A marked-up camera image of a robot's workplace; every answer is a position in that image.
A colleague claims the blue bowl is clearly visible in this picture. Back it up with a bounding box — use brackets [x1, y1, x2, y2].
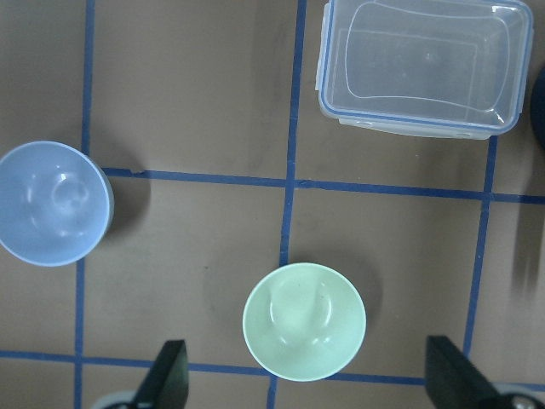
[1, 141, 115, 267]

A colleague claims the clear plastic food container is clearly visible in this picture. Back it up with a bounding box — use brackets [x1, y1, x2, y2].
[315, 1, 533, 140]

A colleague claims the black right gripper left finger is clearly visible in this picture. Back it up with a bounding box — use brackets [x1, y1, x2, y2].
[129, 340, 189, 409]

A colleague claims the green bowl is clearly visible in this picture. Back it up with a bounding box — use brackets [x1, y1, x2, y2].
[242, 262, 367, 382]

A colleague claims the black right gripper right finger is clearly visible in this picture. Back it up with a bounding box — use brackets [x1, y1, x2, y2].
[425, 336, 544, 409]

